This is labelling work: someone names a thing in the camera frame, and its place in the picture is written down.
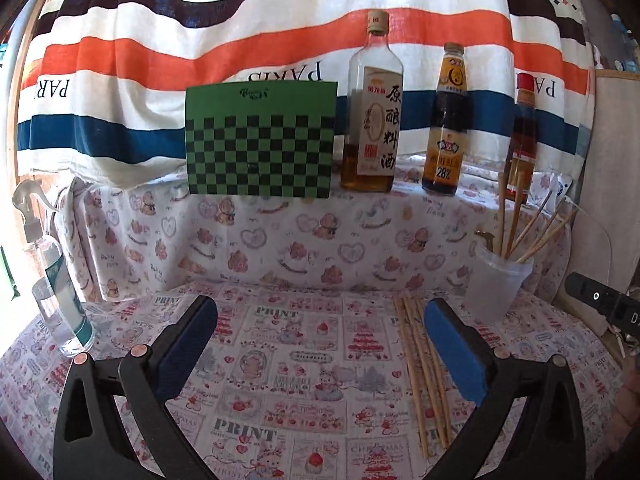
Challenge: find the round beige board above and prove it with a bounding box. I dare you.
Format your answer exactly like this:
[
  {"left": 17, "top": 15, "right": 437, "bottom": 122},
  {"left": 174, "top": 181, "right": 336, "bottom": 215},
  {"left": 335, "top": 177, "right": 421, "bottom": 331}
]
[{"left": 566, "top": 70, "right": 640, "bottom": 292}]

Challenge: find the red cap sauce bottle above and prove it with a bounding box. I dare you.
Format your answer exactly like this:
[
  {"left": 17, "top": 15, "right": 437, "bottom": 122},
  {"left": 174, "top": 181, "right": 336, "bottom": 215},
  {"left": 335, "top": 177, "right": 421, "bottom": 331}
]
[{"left": 504, "top": 73, "right": 537, "bottom": 202}]

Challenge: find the green checkered box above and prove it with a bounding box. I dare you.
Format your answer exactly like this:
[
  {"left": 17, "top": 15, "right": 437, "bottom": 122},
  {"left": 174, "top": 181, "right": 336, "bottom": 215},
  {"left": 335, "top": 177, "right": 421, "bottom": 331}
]
[{"left": 184, "top": 80, "right": 337, "bottom": 200}]

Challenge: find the clear spray bottle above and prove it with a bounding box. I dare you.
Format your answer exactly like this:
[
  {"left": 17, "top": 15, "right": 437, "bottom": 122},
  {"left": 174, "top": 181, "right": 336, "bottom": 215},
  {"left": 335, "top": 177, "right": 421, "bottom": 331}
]
[{"left": 12, "top": 179, "right": 94, "bottom": 359}]

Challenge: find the striped Paris cloth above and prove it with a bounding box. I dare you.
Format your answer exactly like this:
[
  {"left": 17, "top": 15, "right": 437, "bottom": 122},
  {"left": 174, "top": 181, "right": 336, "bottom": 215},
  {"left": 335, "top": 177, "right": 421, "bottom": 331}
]
[{"left": 15, "top": 0, "right": 593, "bottom": 188}]

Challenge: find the translucent plastic cup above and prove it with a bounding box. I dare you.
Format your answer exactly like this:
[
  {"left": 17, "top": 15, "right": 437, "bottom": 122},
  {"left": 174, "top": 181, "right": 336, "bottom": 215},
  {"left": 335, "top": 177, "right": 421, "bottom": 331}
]
[{"left": 463, "top": 246, "right": 534, "bottom": 325}]

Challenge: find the dark soy sauce bottle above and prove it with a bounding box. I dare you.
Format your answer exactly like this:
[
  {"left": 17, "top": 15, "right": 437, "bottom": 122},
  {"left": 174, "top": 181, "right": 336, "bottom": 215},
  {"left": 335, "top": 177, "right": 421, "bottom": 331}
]
[{"left": 422, "top": 42, "right": 472, "bottom": 196}]

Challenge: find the bear pattern cloth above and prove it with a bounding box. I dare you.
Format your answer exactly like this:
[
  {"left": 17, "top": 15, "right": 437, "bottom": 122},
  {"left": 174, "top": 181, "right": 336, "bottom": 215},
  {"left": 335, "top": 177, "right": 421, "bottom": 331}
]
[{"left": 52, "top": 162, "right": 570, "bottom": 301}]

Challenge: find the white charging cable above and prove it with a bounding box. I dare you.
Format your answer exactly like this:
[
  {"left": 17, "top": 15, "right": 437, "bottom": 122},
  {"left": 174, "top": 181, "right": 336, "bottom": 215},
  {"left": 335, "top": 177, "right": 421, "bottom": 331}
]
[{"left": 564, "top": 196, "right": 616, "bottom": 291}]

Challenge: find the clear cooking wine bottle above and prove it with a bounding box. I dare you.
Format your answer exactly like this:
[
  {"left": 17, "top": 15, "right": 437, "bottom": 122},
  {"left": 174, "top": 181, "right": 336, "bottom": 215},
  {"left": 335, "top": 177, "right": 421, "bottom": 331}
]
[{"left": 341, "top": 10, "right": 404, "bottom": 193}]

